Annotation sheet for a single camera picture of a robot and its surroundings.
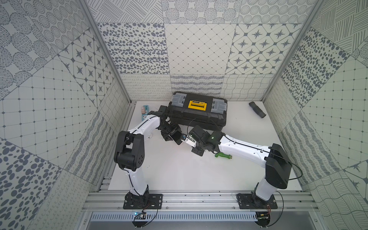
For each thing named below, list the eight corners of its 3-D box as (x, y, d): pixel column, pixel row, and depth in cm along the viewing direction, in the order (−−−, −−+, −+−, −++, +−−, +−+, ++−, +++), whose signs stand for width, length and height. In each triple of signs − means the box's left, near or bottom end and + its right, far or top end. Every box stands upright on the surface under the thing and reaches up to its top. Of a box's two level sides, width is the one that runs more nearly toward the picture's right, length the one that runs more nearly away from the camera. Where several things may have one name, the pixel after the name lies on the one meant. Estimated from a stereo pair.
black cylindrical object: (261, 118, 111) (263, 116, 109) (248, 104, 121) (249, 102, 119) (265, 117, 112) (266, 114, 110) (252, 103, 122) (253, 101, 120)
